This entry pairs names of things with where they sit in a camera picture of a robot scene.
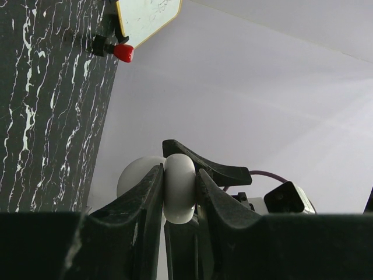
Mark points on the whiteboard with yellow frame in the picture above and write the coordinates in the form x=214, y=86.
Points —
x=141, y=19

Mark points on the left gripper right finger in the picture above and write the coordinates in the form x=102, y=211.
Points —
x=237, y=243

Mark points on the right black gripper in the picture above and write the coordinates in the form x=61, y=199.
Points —
x=184, y=260

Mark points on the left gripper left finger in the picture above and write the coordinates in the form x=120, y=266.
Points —
x=118, y=241

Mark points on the red emergency stop button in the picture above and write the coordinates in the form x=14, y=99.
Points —
x=101, y=47

